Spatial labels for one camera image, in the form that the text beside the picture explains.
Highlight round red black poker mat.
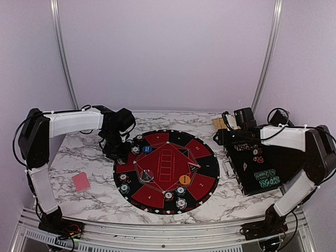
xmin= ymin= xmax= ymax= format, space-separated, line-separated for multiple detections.
xmin=113 ymin=130 xmax=220 ymax=215

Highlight red dice in case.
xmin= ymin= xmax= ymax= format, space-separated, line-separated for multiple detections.
xmin=253 ymin=156 xmax=265 ymax=163

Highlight chip stack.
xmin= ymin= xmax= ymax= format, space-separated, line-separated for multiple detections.
xmin=163 ymin=192 xmax=174 ymax=202
xmin=119 ymin=173 xmax=129 ymax=183
xmin=134 ymin=134 xmax=144 ymax=142

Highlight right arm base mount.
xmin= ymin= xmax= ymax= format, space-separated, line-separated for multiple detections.
xmin=239 ymin=220 xmax=288 ymax=240

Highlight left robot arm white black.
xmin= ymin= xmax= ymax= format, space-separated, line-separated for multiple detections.
xmin=12 ymin=105 xmax=136 ymax=234

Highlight teal chip row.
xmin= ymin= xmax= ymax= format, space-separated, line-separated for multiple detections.
xmin=254 ymin=169 xmax=276 ymax=181
xmin=259 ymin=176 xmax=280 ymax=188

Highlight blue small blind button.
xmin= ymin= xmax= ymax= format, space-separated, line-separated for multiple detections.
xmin=142 ymin=145 xmax=152 ymax=154

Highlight red playing card deck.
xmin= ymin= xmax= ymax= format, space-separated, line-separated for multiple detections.
xmin=72 ymin=172 xmax=91 ymax=193

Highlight left aluminium frame post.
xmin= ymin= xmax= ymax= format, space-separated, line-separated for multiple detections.
xmin=49 ymin=0 xmax=79 ymax=109

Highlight orange big blind button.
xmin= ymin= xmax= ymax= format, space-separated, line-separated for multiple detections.
xmin=179 ymin=175 xmax=191 ymax=185

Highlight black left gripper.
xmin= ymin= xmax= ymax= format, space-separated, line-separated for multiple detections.
xmin=102 ymin=129 xmax=131 ymax=163

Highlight right aluminium frame post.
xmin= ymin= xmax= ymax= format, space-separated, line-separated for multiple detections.
xmin=251 ymin=0 xmax=284 ymax=113

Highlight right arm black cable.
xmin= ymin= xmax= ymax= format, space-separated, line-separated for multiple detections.
xmin=265 ymin=108 xmax=336 ymax=184

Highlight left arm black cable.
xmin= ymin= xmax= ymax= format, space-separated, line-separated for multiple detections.
xmin=13 ymin=104 xmax=92 ymax=169

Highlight teal chip row lower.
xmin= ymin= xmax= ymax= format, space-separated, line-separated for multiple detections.
xmin=259 ymin=176 xmax=280 ymax=188

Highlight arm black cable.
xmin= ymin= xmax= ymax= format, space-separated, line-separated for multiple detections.
xmin=13 ymin=104 xmax=92 ymax=169
xmin=265 ymin=108 xmax=336 ymax=184

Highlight black poker set case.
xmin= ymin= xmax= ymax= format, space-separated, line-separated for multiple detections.
xmin=223 ymin=109 xmax=313 ymax=197

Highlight blue white chip row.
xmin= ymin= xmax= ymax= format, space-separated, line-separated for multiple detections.
xmin=234 ymin=143 xmax=252 ymax=151

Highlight teal chip row upper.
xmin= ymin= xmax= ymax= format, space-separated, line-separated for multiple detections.
xmin=254 ymin=169 xmax=276 ymax=181

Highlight green chips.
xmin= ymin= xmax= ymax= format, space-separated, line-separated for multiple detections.
xmin=175 ymin=186 xmax=186 ymax=196
xmin=119 ymin=184 xmax=130 ymax=195

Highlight yellow woven bamboo mat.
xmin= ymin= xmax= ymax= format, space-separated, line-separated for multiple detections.
xmin=212 ymin=118 xmax=227 ymax=132

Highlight aluminium frame post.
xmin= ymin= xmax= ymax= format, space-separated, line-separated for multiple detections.
xmin=49 ymin=0 xmax=79 ymax=109
xmin=251 ymin=0 xmax=284 ymax=113

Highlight front aluminium rail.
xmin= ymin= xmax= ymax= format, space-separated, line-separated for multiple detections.
xmin=9 ymin=208 xmax=316 ymax=251

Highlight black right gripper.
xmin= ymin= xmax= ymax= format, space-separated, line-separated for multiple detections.
xmin=213 ymin=128 xmax=246 ymax=146

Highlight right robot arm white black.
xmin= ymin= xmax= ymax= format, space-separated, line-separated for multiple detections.
xmin=213 ymin=124 xmax=335 ymax=235

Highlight triangular all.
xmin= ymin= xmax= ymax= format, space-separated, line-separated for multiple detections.
xmin=187 ymin=162 xmax=201 ymax=173

